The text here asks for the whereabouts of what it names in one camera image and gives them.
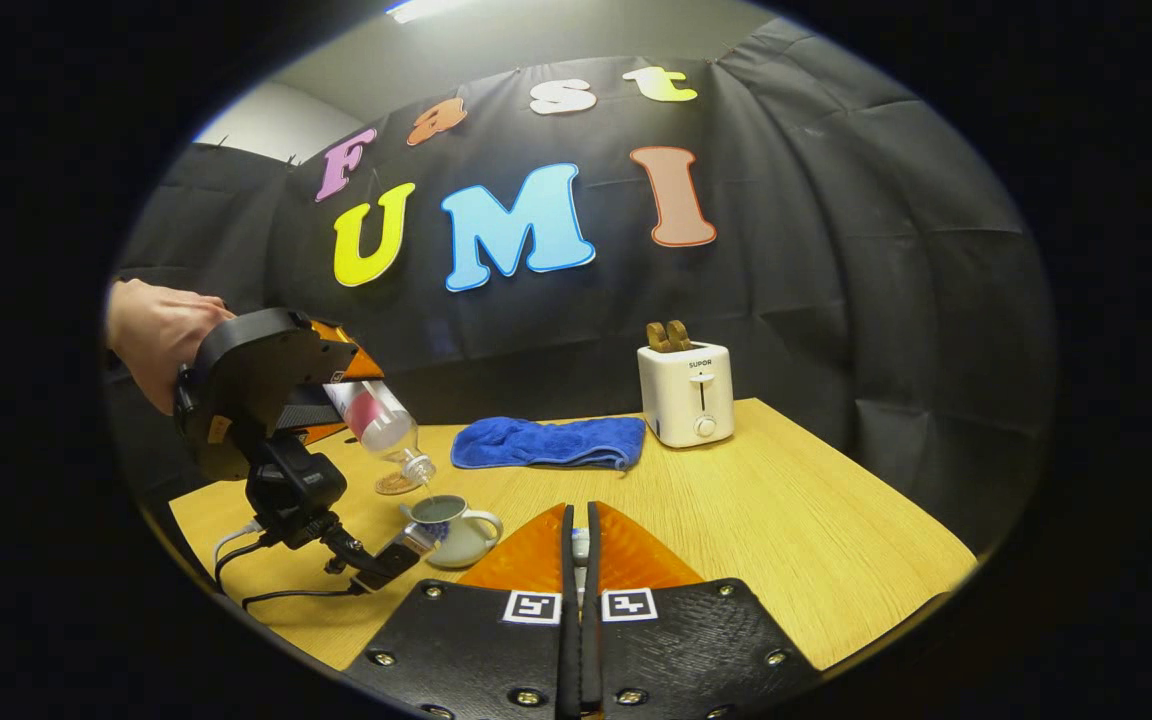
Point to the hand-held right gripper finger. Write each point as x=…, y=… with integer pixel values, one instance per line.
x=570, y=650
x=592, y=650

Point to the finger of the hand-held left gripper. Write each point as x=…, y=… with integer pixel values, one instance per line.
x=311, y=415
x=361, y=365

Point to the clear pink-label water bottle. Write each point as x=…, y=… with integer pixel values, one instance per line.
x=376, y=420

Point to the round woven coaster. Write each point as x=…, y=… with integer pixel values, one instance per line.
x=396, y=486

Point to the white blue-patterned teacup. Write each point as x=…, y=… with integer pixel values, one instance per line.
x=466, y=535

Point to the blue towel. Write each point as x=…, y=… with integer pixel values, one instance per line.
x=546, y=442

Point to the white toaster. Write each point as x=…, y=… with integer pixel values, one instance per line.
x=681, y=400

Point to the brown toast slice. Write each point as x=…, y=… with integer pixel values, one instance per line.
x=681, y=336
x=658, y=337

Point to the ceiling light panel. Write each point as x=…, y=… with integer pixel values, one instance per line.
x=426, y=9

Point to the black backdrop cloth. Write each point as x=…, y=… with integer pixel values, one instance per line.
x=836, y=300

